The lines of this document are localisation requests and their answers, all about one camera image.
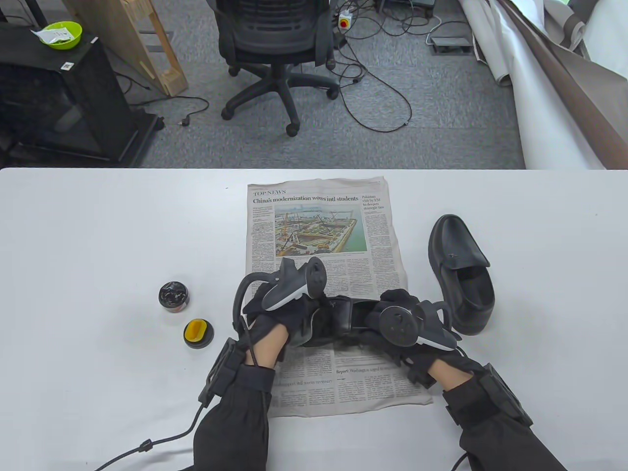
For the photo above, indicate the person's left hand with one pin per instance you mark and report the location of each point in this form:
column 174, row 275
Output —
column 289, row 319

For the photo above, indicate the person's right hand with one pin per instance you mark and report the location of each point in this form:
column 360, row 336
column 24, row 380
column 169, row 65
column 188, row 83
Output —
column 436, row 358

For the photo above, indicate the grey hand controller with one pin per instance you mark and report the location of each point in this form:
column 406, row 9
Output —
column 397, row 324
column 289, row 289

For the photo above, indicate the black leather shoe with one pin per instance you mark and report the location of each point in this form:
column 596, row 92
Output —
column 355, row 314
column 456, row 240

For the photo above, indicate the black round plastic lid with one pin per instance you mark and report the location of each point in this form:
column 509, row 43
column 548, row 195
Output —
column 210, row 337

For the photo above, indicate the black shoe polish tin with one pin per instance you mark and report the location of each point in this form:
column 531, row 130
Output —
column 173, row 295

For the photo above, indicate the printed newspaper sheet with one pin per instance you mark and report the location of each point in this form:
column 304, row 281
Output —
column 324, row 201

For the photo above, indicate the person's right forearm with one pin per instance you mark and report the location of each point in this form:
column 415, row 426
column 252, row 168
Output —
column 495, row 431

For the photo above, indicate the person's left forearm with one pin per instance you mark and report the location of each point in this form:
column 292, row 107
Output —
column 235, row 427

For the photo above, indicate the black right wrist sensor module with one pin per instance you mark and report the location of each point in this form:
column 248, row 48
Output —
column 508, row 395

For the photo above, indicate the black wrist sensor module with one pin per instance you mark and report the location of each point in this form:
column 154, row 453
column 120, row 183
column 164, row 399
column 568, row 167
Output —
column 221, row 370
column 508, row 395

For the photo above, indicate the black left wrist sensor module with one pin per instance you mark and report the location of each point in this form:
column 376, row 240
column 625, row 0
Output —
column 221, row 370

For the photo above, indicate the white and brown rolled sheet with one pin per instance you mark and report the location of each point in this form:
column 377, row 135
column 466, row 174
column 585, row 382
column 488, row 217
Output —
column 539, row 98

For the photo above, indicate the black mesh office chair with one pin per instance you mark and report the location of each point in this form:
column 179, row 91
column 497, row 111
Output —
column 274, row 29

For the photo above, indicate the emergency stop button box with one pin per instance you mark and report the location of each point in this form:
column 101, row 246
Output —
column 345, row 21

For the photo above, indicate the black cabinet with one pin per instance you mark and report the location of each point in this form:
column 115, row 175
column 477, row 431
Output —
column 73, row 98

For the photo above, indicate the grey floor box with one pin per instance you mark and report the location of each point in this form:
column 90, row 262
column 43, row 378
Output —
column 451, row 43

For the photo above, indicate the black device box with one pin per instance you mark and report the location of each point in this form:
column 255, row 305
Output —
column 407, row 2

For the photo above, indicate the green plastic bowl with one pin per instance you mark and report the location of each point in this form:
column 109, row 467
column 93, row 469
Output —
column 72, row 40

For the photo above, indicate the white packet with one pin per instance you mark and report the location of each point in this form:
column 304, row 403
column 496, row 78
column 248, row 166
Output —
column 51, row 34

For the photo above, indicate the wooden frame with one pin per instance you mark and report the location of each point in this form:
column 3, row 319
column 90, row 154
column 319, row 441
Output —
column 117, row 34

